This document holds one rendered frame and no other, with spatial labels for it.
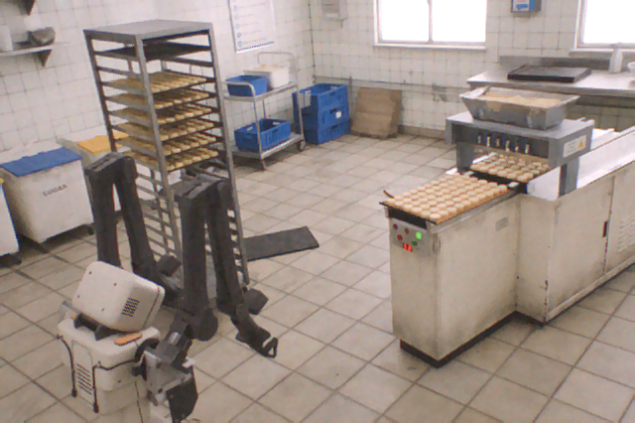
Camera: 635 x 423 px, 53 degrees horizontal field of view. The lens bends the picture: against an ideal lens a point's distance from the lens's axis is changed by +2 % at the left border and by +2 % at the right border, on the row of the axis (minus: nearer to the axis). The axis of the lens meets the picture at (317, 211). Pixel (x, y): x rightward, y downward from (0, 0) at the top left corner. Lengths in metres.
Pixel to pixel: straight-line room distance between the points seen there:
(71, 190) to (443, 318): 3.42
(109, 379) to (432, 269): 1.87
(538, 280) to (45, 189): 3.80
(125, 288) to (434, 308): 1.93
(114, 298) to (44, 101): 4.49
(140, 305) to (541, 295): 2.54
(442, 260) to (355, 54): 5.04
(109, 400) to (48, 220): 3.80
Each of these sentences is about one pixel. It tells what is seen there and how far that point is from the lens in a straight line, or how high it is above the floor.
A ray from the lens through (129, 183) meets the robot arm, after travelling 2.04.
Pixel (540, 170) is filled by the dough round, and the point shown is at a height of 0.92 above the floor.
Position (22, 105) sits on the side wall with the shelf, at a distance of 6.08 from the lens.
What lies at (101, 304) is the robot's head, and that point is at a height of 1.33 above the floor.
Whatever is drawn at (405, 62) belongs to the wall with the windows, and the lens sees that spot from 7.51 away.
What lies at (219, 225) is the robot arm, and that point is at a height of 1.49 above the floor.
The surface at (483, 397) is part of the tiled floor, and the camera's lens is 3.42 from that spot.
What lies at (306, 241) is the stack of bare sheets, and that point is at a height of 0.02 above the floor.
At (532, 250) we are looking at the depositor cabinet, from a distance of 3.70.
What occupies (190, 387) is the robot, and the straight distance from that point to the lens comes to 2.00.
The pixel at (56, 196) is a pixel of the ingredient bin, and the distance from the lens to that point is 5.57.
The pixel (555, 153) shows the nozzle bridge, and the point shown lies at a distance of 3.43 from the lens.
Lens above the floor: 2.17
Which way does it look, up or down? 23 degrees down
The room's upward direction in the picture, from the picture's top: 5 degrees counter-clockwise
